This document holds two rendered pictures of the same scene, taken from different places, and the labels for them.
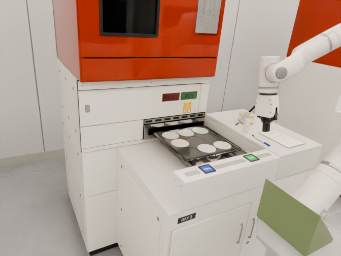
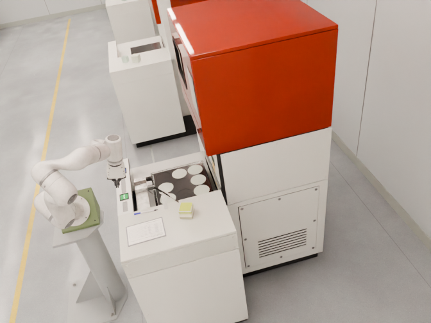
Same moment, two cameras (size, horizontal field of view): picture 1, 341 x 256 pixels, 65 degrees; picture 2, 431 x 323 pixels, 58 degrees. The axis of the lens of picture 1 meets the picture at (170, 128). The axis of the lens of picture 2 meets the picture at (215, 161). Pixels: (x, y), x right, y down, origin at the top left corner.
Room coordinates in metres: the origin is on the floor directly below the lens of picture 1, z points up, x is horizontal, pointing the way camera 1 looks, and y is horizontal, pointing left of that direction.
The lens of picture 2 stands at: (2.37, -1.82, 2.54)
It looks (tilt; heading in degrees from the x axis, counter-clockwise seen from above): 38 degrees down; 113
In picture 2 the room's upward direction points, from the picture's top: 9 degrees counter-clockwise
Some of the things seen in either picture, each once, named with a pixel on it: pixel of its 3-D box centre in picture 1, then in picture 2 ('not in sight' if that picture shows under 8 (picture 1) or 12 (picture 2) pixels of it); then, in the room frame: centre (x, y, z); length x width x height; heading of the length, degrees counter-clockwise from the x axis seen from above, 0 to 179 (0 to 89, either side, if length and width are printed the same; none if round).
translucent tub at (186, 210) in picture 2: (245, 118); (186, 210); (1.57, -0.46, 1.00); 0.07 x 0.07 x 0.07; 11
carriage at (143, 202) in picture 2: not in sight; (143, 199); (1.18, -0.31, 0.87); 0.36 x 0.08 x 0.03; 121
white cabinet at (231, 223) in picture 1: (206, 215); (181, 246); (1.35, -0.28, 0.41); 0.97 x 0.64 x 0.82; 121
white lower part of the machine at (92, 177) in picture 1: (128, 170); (259, 197); (1.78, 0.30, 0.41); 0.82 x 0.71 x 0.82; 121
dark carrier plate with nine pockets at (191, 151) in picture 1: (195, 140); (181, 184); (1.40, -0.15, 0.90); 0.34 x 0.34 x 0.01; 31
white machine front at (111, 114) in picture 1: (150, 110); (206, 144); (1.49, 0.13, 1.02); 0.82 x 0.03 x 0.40; 121
